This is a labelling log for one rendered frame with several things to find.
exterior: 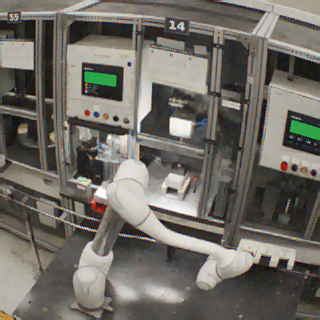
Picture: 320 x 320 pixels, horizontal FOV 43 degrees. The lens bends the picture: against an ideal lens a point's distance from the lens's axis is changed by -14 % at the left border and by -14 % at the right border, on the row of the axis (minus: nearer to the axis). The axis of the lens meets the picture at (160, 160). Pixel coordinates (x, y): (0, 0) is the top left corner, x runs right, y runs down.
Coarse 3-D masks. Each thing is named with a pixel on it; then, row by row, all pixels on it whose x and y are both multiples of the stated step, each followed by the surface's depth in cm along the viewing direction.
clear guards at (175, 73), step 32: (160, 32) 207; (192, 32) 201; (224, 32) 195; (160, 64) 217; (192, 64) 211; (224, 64) 204; (160, 96) 226; (192, 96) 220; (224, 96) 213; (160, 128) 236; (192, 128) 229; (224, 128) 222; (96, 160) 262; (224, 160) 232; (224, 192) 242
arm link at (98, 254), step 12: (120, 168) 195; (132, 168) 192; (144, 168) 197; (144, 180) 191; (108, 204) 204; (108, 216) 204; (120, 216) 202; (108, 228) 207; (120, 228) 209; (96, 240) 215; (108, 240) 212; (84, 252) 222; (96, 252) 218; (108, 252) 219; (84, 264) 219; (96, 264) 219; (108, 264) 222
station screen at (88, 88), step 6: (84, 72) 231; (96, 72) 228; (102, 72) 227; (108, 72) 226; (114, 72) 224; (84, 78) 233; (84, 84) 235; (90, 84) 233; (96, 84) 232; (84, 90) 237; (90, 90) 235; (96, 90) 234; (102, 90) 233; (108, 90) 231; (114, 90) 230; (108, 96) 233; (114, 96) 232
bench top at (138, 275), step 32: (96, 224) 280; (64, 256) 252; (128, 256) 258; (160, 256) 260; (192, 256) 260; (32, 288) 225; (64, 288) 229; (128, 288) 235; (160, 288) 237; (192, 288) 237; (224, 288) 237; (256, 288) 236; (288, 288) 234
